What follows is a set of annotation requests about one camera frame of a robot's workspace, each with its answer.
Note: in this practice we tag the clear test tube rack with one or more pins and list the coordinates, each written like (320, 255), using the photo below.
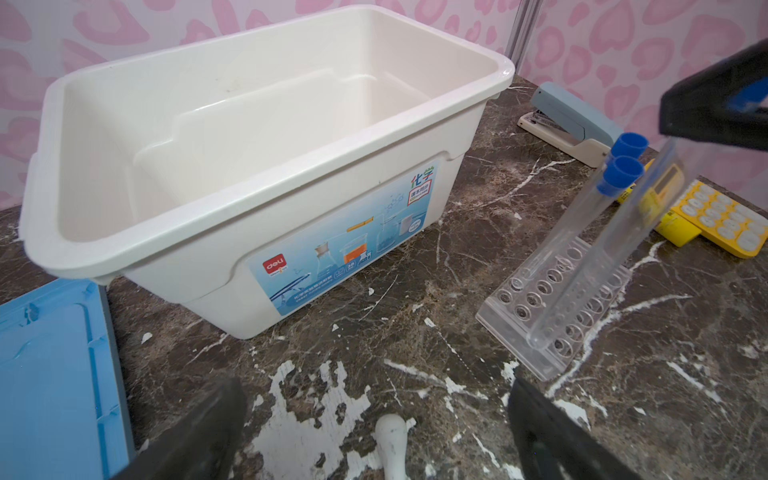
(526, 315)

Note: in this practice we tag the blue plastic bin lid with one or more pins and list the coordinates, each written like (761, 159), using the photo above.
(64, 413)

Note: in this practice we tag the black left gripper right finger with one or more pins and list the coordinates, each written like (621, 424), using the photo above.
(551, 446)

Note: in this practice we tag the yellow calculator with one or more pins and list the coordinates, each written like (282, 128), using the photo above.
(732, 226)

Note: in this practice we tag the white plastic storage bin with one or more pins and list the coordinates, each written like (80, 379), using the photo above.
(244, 176)

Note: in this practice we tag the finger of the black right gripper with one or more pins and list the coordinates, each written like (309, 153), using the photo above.
(724, 104)

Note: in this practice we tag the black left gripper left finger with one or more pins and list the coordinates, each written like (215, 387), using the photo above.
(202, 445)

